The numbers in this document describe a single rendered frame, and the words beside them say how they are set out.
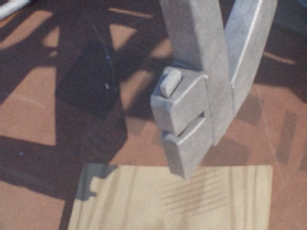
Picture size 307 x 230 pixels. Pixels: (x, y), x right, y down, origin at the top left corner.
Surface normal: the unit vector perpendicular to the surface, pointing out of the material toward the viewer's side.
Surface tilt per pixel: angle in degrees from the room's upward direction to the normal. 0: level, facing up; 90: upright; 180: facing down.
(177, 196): 0
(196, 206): 0
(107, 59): 0
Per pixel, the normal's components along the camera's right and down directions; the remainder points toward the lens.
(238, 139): -0.18, -0.66
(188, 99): 0.69, 0.45
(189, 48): -0.57, 0.69
